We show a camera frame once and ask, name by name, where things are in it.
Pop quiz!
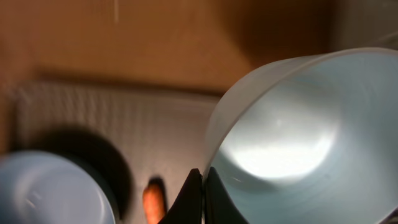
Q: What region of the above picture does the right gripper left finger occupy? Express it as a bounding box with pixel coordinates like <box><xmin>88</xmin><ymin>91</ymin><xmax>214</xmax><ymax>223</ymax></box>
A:
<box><xmin>159</xmin><ymin>169</ymin><xmax>202</xmax><ymax>224</ymax></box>

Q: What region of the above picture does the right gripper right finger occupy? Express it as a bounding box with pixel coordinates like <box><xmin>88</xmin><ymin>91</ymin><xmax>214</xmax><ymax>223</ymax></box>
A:
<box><xmin>204</xmin><ymin>167</ymin><xmax>248</xmax><ymax>224</ymax></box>

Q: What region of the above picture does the light blue bowl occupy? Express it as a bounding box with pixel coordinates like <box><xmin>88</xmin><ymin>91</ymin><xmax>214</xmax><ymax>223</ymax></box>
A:
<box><xmin>206</xmin><ymin>48</ymin><xmax>397</xmax><ymax>223</ymax></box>

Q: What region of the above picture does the orange carrot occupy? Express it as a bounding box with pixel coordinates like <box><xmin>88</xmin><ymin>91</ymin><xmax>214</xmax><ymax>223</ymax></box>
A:
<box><xmin>142</xmin><ymin>183</ymin><xmax>167</xmax><ymax>224</ymax></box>

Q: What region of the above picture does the brown serving tray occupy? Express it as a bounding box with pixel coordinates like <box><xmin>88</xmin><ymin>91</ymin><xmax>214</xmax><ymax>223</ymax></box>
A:
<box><xmin>13</xmin><ymin>82</ymin><xmax>218</xmax><ymax>223</ymax></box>

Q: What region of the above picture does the light blue cup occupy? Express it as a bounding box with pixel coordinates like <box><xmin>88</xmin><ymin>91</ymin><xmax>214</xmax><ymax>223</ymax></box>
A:
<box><xmin>1</xmin><ymin>151</ymin><xmax>120</xmax><ymax>224</ymax></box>

